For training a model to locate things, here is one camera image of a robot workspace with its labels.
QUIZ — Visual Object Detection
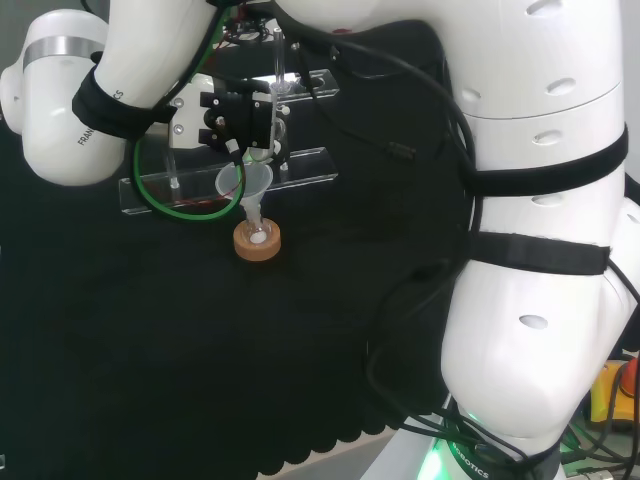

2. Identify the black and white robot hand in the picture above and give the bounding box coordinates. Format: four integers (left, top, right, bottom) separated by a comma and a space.
166, 88, 291, 169

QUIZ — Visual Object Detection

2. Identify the clear plastic funnel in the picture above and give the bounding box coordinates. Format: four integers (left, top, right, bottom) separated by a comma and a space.
214, 162, 275, 222

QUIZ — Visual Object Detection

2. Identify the clear acrylic funnel stand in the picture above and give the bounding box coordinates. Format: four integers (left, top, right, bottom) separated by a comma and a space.
118, 27, 341, 217

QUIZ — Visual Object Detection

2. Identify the small round-bottom glass flask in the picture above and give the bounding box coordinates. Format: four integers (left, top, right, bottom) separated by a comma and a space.
244, 207, 270, 247

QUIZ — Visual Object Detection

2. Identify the black bench cloth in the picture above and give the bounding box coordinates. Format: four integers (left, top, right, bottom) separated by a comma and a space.
0, 19, 481, 476

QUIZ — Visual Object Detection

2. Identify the yellow stop button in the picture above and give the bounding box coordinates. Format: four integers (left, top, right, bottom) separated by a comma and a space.
589, 357, 640, 426

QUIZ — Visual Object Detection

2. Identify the red and black wire bundle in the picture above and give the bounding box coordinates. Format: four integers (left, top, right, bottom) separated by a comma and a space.
219, 4, 275, 46

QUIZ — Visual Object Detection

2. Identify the thick green cable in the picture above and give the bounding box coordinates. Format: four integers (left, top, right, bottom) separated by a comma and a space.
130, 4, 251, 221

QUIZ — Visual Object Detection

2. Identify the cork ring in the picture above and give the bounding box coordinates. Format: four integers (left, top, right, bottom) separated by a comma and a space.
232, 217, 283, 263

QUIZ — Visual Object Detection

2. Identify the black cable with inline connector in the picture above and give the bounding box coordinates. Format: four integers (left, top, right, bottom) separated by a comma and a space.
294, 42, 419, 162

